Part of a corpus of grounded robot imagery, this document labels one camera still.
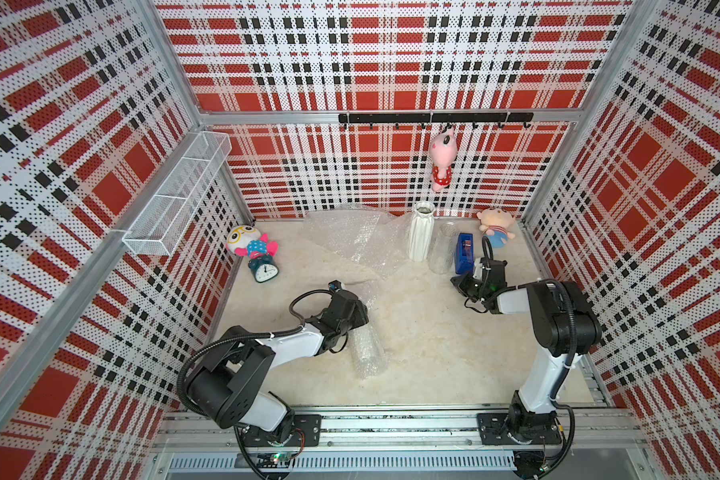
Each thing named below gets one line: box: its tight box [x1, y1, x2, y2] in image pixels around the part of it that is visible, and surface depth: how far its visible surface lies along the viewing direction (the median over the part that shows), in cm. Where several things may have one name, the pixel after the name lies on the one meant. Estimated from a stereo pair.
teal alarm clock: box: [248, 254, 280, 283], surface depth 101 cm
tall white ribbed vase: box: [409, 201, 436, 262], surface depth 98 cm
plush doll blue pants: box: [476, 208, 515, 249], surface depth 114 cm
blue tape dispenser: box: [455, 232, 475, 275], surface depth 107 cm
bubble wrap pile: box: [302, 207, 420, 302], surface depth 110 cm
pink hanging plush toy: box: [429, 126, 457, 192], surface depth 94 cm
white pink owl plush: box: [226, 225, 279, 259], surface depth 109 cm
